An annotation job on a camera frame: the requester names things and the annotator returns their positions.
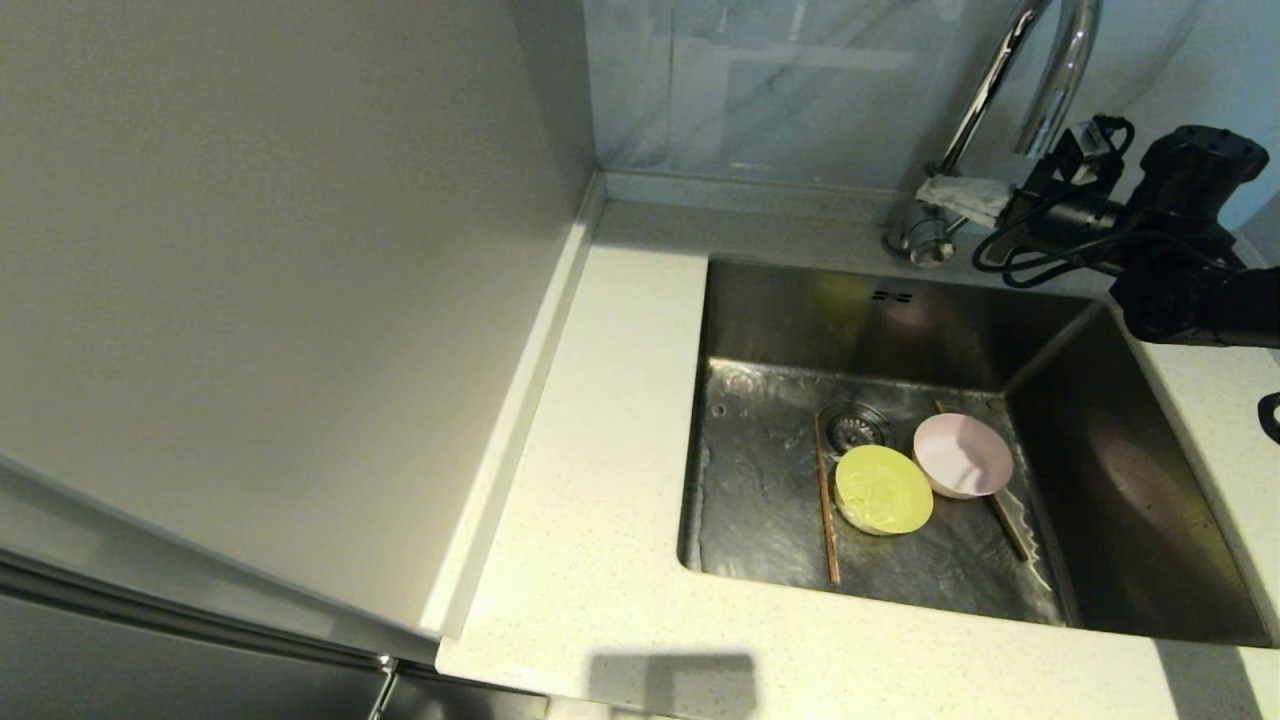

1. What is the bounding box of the pink plastic bowl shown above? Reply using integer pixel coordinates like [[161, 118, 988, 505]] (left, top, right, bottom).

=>
[[912, 412, 1015, 499]]

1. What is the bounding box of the under-counter cabinet front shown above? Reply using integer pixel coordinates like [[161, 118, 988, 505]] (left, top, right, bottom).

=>
[[385, 668, 549, 720]]

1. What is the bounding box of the brown wooden chopstick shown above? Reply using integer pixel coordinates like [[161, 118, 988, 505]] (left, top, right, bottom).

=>
[[932, 400, 1031, 563], [812, 415, 843, 586]]

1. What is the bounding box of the silver cabinet rail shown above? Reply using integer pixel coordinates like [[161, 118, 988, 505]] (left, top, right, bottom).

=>
[[0, 545, 441, 673]]

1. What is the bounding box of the round metal drain strainer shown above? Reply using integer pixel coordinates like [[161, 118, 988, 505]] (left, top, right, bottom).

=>
[[815, 400, 898, 466]]

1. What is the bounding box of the tall cabinet unit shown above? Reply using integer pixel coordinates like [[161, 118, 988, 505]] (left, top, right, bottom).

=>
[[0, 0, 601, 720]]

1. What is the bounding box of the yellow plastic bowl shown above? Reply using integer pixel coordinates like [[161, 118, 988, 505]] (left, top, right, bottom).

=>
[[833, 444, 935, 537]]

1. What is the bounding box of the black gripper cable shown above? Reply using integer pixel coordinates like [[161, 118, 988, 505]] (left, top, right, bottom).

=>
[[972, 215, 1111, 289]]

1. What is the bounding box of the metal cabinet handle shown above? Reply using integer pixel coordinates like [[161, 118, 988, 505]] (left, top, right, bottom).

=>
[[365, 655, 401, 720]]

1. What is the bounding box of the stainless steel sink basin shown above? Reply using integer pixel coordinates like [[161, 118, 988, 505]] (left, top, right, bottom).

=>
[[677, 255, 1276, 646]]

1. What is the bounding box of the chrome gooseneck faucet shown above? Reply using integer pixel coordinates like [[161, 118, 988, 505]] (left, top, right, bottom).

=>
[[880, 0, 1103, 267]]

